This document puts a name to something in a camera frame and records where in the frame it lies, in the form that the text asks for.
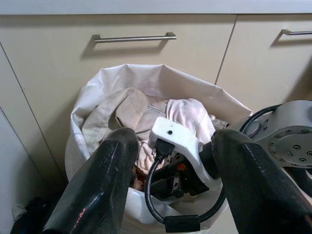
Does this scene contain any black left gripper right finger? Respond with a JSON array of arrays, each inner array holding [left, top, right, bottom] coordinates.
[[211, 128, 312, 234]]

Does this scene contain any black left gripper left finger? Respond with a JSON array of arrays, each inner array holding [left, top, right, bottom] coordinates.
[[42, 128, 140, 234]]

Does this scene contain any pink garment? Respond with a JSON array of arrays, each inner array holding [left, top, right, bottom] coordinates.
[[131, 143, 158, 192]]

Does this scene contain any white mesh garment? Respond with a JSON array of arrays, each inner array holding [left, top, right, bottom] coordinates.
[[165, 98, 215, 145]]

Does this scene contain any beige garment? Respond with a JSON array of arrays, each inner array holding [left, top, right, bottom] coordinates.
[[80, 87, 152, 156]]

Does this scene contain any white laundry bag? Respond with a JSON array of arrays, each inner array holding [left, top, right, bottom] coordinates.
[[65, 63, 253, 234]]

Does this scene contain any beige cabinet panel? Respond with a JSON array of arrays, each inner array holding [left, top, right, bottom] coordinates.
[[0, 43, 67, 200]]

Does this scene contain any black camera cable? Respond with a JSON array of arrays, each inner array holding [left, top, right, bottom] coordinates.
[[144, 138, 227, 234]]

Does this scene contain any silver drawer handle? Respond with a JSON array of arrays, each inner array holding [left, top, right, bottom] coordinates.
[[92, 31, 177, 44], [280, 28, 312, 38]]

